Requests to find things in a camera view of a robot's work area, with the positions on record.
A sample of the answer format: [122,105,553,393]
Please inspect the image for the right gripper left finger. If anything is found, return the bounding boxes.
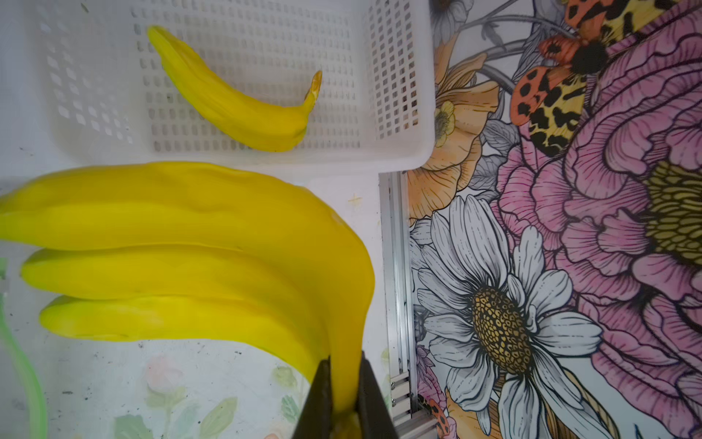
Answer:
[292,359,333,439]

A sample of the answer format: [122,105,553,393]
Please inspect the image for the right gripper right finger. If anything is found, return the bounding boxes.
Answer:
[356,354,399,439]

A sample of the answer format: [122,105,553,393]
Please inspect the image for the yellow banana bunch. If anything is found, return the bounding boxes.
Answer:
[1,162,375,438]

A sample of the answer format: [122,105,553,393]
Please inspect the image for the panda print zip-top bag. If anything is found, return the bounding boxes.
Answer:
[1,258,49,439]

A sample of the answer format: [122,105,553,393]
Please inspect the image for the single yellow banana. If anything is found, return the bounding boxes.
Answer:
[147,26,323,153]

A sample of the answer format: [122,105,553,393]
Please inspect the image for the white plastic basket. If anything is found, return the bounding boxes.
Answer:
[1,1,434,179]

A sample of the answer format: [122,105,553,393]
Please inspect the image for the right aluminium corner post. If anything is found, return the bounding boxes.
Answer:
[380,172,437,438]

